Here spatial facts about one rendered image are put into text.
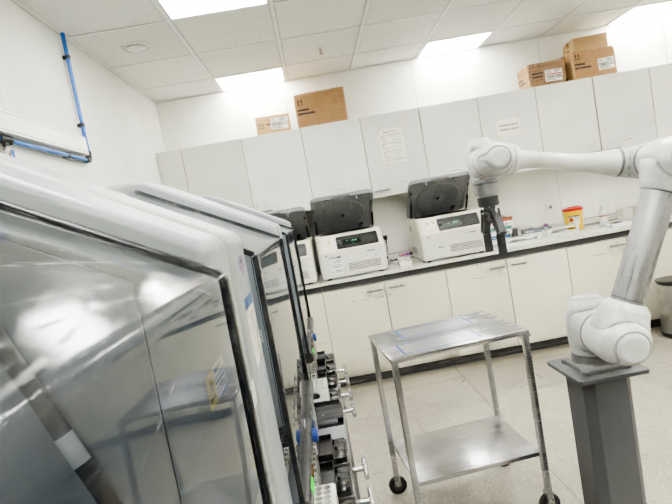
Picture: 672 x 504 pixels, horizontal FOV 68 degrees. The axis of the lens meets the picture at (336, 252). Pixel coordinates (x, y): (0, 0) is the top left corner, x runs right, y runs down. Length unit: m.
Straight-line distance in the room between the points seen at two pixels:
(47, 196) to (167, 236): 0.12
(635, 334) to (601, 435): 0.49
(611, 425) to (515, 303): 2.35
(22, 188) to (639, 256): 1.70
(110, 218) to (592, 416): 1.87
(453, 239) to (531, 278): 0.73
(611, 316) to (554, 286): 2.66
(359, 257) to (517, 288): 1.34
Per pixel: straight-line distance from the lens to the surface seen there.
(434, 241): 4.11
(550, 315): 4.52
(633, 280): 1.87
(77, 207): 0.56
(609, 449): 2.18
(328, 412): 1.75
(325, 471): 1.33
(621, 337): 1.81
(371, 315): 4.08
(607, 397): 2.11
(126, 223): 0.54
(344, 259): 4.01
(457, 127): 4.51
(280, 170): 4.30
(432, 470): 2.36
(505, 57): 5.15
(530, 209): 5.05
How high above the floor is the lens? 1.44
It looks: 5 degrees down
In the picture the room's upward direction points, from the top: 10 degrees counter-clockwise
